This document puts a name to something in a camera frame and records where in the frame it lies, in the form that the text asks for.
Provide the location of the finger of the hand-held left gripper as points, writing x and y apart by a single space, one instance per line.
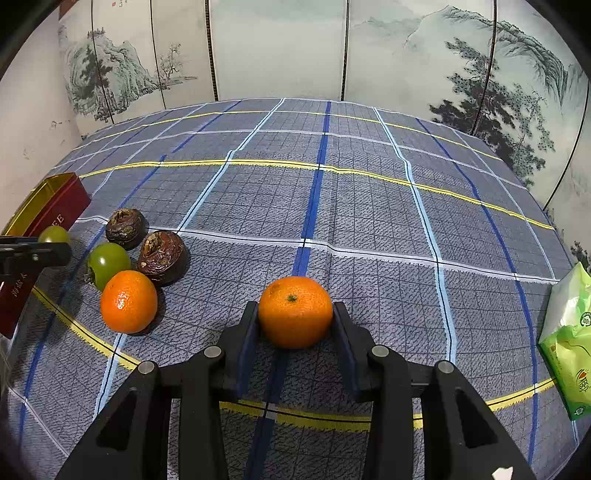
18 240
46 254

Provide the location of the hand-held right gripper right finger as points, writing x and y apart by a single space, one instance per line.
345 348

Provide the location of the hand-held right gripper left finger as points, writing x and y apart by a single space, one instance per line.
247 344

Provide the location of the green tomato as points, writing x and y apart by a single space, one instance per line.
54 234
108 261

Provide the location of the red tin box gold inside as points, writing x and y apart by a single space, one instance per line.
62 203

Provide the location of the orange tangerine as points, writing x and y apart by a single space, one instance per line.
295 311
129 302

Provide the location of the dark brown water chestnut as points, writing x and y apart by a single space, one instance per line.
162 257
125 227

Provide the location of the blue grey plaid tablecloth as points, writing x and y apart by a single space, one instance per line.
360 221

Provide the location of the green tissue packet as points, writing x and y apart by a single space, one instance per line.
568 360

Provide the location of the ink landscape folding screen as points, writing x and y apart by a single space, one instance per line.
277 46

